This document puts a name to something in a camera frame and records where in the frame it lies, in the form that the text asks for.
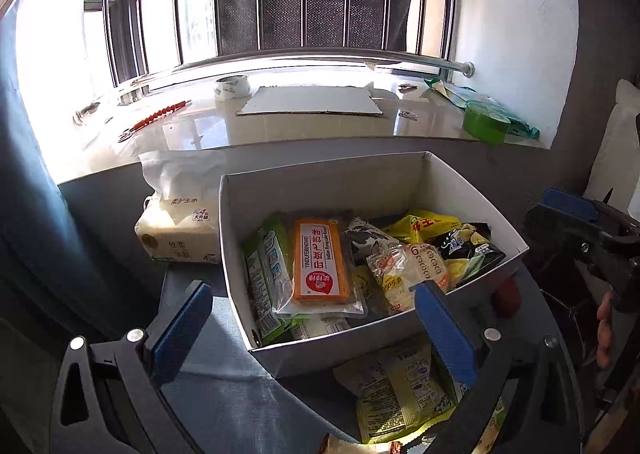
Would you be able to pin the orange clear bread pack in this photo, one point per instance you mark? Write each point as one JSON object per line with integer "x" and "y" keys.
{"x": 365, "y": 239}

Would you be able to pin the black yellow chip bag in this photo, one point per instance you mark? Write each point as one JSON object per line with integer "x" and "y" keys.
{"x": 468, "y": 253}

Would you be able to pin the yellow snack bag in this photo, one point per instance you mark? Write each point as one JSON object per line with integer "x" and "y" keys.
{"x": 421, "y": 226}

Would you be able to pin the orange red cracker pack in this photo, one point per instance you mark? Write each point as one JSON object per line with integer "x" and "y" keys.
{"x": 310, "y": 267}

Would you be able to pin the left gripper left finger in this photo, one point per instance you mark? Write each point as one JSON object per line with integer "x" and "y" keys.
{"x": 109, "y": 399}

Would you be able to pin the grey cardboard sheet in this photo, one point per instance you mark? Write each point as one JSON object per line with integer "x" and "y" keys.
{"x": 311, "y": 100}

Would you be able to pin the small beige snack packet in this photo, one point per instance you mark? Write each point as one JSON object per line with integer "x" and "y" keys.
{"x": 314, "y": 327}

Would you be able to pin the cream chair back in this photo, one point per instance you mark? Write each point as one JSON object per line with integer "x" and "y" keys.
{"x": 615, "y": 170}

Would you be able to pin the green white snack pack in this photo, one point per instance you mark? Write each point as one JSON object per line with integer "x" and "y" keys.
{"x": 265, "y": 278}

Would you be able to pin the blue curtain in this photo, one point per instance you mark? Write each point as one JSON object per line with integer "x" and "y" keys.
{"x": 46, "y": 255}

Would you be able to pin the Lays style bread pack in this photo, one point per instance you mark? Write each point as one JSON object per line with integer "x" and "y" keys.
{"x": 400, "y": 268}

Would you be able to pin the green plastic bag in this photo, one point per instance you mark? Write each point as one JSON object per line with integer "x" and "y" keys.
{"x": 464, "y": 97}

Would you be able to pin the tissue pack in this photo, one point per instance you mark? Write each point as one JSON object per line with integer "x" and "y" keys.
{"x": 180, "y": 220}

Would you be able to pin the right hand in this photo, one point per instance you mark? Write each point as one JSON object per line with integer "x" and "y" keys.
{"x": 605, "y": 335}

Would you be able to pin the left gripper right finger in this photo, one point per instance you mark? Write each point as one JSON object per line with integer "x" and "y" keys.
{"x": 543, "y": 413}

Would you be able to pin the steel window rail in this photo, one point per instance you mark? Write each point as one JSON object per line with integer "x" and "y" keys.
{"x": 348, "y": 54}

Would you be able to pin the white tape roll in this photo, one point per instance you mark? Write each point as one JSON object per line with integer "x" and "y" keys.
{"x": 232, "y": 87}

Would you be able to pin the white cardboard box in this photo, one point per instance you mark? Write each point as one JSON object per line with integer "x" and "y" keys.
{"x": 371, "y": 186}

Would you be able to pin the red apple shaped object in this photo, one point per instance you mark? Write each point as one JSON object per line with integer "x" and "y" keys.
{"x": 506, "y": 299}

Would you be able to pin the green cereal snack bag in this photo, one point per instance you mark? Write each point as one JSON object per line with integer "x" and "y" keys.
{"x": 401, "y": 390}

